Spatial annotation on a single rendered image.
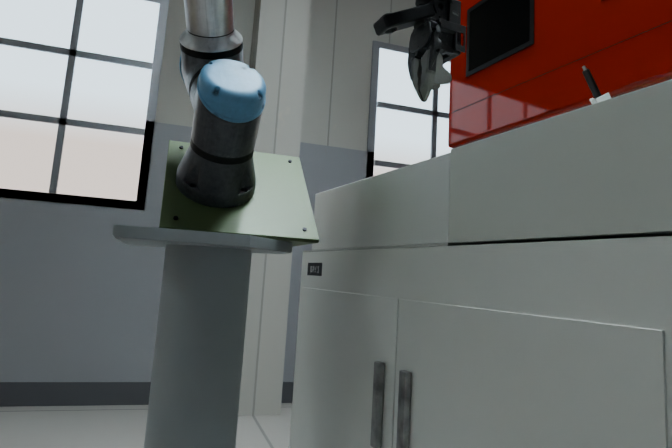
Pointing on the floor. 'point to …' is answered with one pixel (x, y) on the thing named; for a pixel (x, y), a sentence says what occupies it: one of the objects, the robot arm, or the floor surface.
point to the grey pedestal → (198, 333)
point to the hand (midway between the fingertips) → (421, 93)
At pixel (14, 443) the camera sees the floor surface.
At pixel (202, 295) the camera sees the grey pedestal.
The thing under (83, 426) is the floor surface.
